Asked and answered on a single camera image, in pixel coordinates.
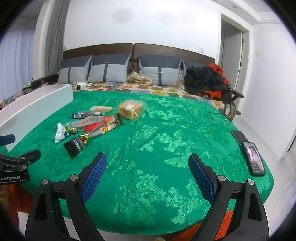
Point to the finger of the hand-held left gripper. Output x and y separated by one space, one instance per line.
20 160
7 140

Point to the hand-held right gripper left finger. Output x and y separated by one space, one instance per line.
94 176

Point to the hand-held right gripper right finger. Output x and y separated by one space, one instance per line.
201 178

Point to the black white-lettered snack packet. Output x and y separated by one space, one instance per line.
75 147

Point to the white snack packet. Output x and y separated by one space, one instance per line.
59 134

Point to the red snack packet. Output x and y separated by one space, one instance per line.
94 126

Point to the long black gold packet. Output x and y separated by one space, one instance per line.
108 127

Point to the green printed snack packet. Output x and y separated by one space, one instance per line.
71 129

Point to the clear corn sausage packet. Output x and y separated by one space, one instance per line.
85 122

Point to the black barcode chocolate bar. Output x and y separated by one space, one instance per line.
81 115

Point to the dark blue-label chocolate bar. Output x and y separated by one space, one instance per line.
97 113

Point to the yellow cake bar packet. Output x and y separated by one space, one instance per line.
100 108

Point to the bread loaf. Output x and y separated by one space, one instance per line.
130 109

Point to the black smartphone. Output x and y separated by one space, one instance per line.
239 139

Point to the smartphone with lit screen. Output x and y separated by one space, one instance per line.
254 160

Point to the green floral bedspread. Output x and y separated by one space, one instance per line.
150 139

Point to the pale window curtain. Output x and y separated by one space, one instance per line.
16 67

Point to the white power strip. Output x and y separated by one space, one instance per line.
79 85

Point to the black chair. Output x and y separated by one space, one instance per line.
238 93

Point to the colourful floral bed sheet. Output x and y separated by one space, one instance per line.
166 89

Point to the black jacket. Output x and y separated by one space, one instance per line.
203 80

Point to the folded beige cloth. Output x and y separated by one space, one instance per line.
138 78

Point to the red orange jacket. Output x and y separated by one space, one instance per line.
217 69

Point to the grey curtain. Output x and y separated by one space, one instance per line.
56 34

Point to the dark brown headboard panel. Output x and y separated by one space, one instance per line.
173 51
99 49

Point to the dark bed side rail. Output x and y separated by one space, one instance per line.
44 80

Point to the white door frame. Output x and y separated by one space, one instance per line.
246 69

